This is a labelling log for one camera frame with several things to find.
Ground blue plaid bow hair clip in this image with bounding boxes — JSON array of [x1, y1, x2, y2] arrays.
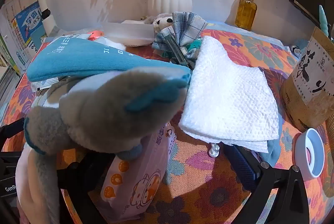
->
[[152, 12, 209, 69]]

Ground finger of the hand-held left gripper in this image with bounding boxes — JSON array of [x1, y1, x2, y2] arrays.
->
[[0, 117, 27, 140]]

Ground cardboard cylinder holder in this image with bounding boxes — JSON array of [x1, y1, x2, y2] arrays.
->
[[280, 26, 334, 133]]

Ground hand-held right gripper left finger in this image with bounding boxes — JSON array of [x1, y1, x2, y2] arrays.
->
[[59, 152, 116, 224]]

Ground plain blue cloth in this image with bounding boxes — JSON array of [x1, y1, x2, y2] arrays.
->
[[261, 117, 283, 167]]

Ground pink tissue packet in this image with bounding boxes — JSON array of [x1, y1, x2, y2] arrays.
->
[[95, 122, 178, 222]]

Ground amber perfume bottle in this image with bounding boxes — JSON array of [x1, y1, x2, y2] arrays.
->
[[234, 0, 258, 30]]

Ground stack of books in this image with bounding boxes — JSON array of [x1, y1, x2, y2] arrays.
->
[[0, 0, 43, 76]]

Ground white paper towel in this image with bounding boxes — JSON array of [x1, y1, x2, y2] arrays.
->
[[179, 35, 280, 153]]

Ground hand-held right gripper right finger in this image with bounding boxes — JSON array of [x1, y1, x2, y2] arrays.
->
[[232, 144, 310, 224]]

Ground white cloud plush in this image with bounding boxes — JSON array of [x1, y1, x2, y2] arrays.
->
[[89, 29, 126, 51]]

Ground grey plush toy blue ears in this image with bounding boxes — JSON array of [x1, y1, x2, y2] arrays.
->
[[15, 67, 192, 224]]

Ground small plush bear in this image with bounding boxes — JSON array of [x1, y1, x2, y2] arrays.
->
[[143, 15, 174, 34]]

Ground white tape roll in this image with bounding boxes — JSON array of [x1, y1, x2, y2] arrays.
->
[[294, 128, 325, 179]]

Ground stack of grey folders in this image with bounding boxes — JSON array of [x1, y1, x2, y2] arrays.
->
[[0, 65, 22, 111]]

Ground blue towel with white print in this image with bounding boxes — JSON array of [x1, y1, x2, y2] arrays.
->
[[26, 37, 192, 84]]

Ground clear plastic box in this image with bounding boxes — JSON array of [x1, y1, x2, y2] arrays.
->
[[100, 21, 157, 46]]

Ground silver metal bead charm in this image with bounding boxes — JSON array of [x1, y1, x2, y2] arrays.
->
[[208, 143, 221, 158]]

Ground teal unicorn horn pen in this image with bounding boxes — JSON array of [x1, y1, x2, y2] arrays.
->
[[319, 5, 330, 33]]

